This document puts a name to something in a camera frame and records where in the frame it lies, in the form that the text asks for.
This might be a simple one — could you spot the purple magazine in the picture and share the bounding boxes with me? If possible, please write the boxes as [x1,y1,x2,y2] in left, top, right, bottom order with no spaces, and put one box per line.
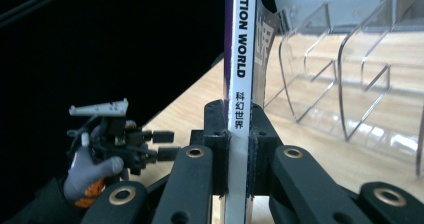
[222,0,283,224]

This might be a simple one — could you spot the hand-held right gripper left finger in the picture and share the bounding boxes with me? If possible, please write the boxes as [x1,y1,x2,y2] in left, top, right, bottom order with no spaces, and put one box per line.
[203,99,232,197]

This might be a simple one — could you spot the black curtain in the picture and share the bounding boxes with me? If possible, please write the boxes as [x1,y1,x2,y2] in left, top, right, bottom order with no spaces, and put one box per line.
[0,0,228,198]

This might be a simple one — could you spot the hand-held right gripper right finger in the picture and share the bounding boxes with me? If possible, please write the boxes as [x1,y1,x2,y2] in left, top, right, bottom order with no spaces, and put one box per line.
[247,102,282,197]

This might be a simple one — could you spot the clear acrylic file rack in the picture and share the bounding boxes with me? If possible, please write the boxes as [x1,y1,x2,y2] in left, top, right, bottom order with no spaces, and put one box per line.
[264,0,424,179]

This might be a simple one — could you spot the left hand-held gripper cable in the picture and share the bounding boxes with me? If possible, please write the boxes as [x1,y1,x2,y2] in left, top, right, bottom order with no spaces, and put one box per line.
[65,115,98,149]

